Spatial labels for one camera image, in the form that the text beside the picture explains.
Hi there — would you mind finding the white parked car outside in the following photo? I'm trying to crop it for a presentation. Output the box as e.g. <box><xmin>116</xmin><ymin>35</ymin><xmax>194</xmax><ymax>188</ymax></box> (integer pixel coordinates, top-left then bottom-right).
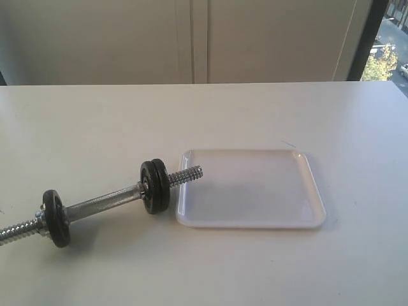
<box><xmin>399</xmin><ymin>64</ymin><xmax>408</xmax><ymax>79</ymax></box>

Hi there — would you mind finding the black weight plate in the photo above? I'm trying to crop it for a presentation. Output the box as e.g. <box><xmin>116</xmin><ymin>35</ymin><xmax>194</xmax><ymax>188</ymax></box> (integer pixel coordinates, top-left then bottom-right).
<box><xmin>140</xmin><ymin>160</ymin><xmax>161</xmax><ymax>214</ymax></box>
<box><xmin>152</xmin><ymin>159</ymin><xmax>170</xmax><ymax>212</ymax></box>
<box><xmin>42</xmin><ymin>189</ymin><xmax>71</xmax><ymax>248</ymax></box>

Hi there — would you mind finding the chrome threaded dumbbell bar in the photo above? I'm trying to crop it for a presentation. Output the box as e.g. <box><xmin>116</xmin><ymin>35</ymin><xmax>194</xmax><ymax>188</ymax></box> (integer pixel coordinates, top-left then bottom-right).
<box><xmin>1</xmin><ymin>166</ymin><xmax>203</xmax><ymax>245</ymax></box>

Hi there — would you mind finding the white plastic tray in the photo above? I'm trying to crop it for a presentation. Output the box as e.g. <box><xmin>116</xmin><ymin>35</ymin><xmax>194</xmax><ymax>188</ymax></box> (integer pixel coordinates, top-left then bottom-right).
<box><xmin>175</xmin><ymin>149</ymin><xmax>326</xmax><ymax>230</ymax></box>

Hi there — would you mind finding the black window frame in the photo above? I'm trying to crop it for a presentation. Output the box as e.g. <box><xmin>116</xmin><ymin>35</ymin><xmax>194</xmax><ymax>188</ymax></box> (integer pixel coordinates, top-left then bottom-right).
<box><xmin>346</xmin><ymin>0</ymin><xmax>389</xmax><ymax>81</ymax></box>

